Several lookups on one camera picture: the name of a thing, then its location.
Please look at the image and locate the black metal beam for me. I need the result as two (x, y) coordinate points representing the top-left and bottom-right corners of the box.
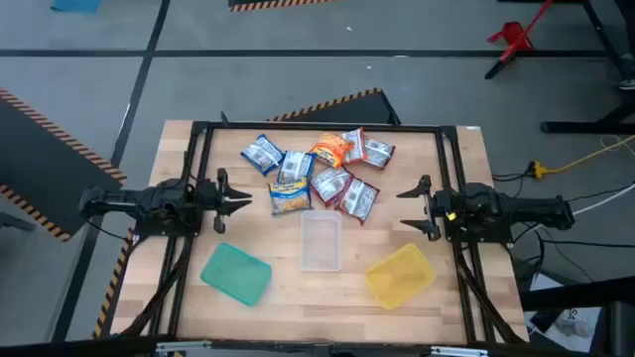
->
(519, 277), (635, 312)

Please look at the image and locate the black desk frame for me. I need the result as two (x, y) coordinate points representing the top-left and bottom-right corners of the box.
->
(539, 0), (635, 135)

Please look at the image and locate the green plastic container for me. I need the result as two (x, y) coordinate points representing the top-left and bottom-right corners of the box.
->
(199, 241), (274, 307)

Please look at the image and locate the person's leg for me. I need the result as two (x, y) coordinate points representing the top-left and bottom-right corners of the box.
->
(614, 0), (635, 92)

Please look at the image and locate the clear plastic container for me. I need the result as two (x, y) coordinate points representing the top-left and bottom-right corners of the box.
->
(299, 209), (344, 274)

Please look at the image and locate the long black rig beam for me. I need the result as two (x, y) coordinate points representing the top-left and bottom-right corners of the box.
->
(0, 334), (547, 357)

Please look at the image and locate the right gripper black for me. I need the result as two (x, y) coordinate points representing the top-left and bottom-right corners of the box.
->
(396, 174), (465, 243)

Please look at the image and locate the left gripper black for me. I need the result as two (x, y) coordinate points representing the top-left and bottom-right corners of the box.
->
(195, 168), (253, 235)

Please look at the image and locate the hazard-striped edge strip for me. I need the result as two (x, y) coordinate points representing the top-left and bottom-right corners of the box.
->
(92, 226), (136, 340)

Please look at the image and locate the grey metal bar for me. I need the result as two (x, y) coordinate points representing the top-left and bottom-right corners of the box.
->
(0, 211), (37, 232)

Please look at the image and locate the white printed paper sheet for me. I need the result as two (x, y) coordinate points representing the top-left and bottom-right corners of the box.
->
(525, 272), (604, 354)

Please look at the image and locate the yellow extension cable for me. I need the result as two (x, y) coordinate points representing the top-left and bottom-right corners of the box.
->
(526, 133), (635, 180)

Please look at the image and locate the silver metal bracket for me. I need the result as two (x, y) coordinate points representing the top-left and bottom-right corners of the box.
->
(429, 345), (490, 357)
(155, 339), (213, 355)

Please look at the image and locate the blue ramen noodle pack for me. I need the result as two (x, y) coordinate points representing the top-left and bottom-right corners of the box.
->
(268, 177), (315, 216)
(276, 150), (318, 185)
(239, 133), (288, 178)

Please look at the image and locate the yellow plastic container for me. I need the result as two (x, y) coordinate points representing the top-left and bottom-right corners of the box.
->
(364, 242), (438, 311)

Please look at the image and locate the black aluminium table frame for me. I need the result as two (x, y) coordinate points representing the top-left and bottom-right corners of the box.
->
(118, 110), (528, 348)

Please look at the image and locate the black hazard-striped floor mat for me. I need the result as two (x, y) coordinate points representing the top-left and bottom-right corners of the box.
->
(0, 86), (129, 244)
(266, 87), (403, 126)
(227, 0), (343, 14)

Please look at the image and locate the white cable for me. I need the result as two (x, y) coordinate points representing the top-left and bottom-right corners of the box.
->
(515, 181), (635, 239)

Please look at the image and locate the red floor stand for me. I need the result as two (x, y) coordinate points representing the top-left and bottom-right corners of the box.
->
(483, 0), (556, 81)

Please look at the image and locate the blue floor mat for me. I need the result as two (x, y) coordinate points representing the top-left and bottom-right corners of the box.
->
(49, 0), (103, 15)

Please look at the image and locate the black cable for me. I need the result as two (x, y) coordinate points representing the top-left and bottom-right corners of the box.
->
(538, 239), (635, 249)
(490, 171), (535, 199)
(565, 183), (635, 203)

